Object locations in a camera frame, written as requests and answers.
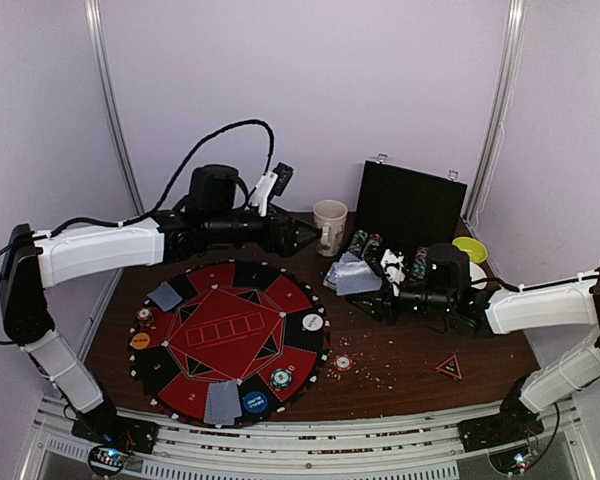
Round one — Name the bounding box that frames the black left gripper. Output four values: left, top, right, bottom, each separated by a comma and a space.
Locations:
206, 201, 324, 258

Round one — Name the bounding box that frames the poker chip row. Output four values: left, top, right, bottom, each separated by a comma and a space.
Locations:
347, 230, 369, 259
362, 233, 383, 264
410, 247, 428, 281

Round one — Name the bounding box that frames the grey playing card deck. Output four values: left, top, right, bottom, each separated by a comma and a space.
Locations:
323, 252, 382, 296

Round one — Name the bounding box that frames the white dealer button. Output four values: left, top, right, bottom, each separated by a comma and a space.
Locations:
301, 313, 325, 332

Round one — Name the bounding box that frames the orange white chip stack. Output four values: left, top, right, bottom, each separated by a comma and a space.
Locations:
334, 354, 353, 372

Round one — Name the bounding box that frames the green white chip stack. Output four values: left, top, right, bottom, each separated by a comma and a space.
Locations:
270, 368, 293, 390

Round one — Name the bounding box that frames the grey dealt playing cards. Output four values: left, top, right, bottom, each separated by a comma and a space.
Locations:
147, 282, 183, 311

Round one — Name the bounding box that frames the blue small blind button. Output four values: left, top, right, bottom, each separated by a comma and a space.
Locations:
243, 391, 268, 414

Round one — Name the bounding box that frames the red white chip stack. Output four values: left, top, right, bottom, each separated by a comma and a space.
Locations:
136, 307, 154, 327

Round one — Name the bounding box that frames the orange big blind button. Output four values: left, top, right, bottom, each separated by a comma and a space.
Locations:
129, 332, 151, 351

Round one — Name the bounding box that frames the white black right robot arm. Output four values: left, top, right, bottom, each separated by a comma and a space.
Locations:
357, 243, 600, 442

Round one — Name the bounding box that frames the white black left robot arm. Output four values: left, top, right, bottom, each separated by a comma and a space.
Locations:
0, 163, 317, 444

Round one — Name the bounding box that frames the white orange bowl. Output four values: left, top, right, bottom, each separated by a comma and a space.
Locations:
469, 262, 487, 289

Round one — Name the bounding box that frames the cream ceramic mug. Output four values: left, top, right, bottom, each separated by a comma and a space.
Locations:
313, 199, 348, 257

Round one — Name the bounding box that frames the green plastic bowl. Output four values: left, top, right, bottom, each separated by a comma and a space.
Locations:
452, 236, 488, 264

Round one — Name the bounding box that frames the black red triangular token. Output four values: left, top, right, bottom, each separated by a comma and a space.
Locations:
435, 355, 463, 381

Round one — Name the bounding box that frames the black poker chip case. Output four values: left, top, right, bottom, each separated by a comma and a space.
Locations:
340, 160, 467, 262

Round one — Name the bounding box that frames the round red black poker mat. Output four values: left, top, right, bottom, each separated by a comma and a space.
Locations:
129, 259, 331, 428

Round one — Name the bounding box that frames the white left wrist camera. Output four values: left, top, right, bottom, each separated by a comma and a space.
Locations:
248, 162, 294, 217

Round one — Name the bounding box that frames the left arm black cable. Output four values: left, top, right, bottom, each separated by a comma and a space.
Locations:
0, 118, 276, 346

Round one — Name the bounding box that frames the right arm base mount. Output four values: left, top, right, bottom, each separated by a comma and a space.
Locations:
457, 412, 544, 452

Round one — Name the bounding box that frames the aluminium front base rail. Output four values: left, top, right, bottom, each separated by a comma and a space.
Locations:
29, 392, 599, 480

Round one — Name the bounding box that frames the right aluminium frame post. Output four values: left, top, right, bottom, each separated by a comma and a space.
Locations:
464, 0, 528, 229

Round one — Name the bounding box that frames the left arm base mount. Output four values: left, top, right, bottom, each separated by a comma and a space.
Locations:
69, 400, 159, 454

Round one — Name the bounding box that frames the aluminium corner frame post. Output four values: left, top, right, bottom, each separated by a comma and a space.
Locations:
84, 0, 145, 214

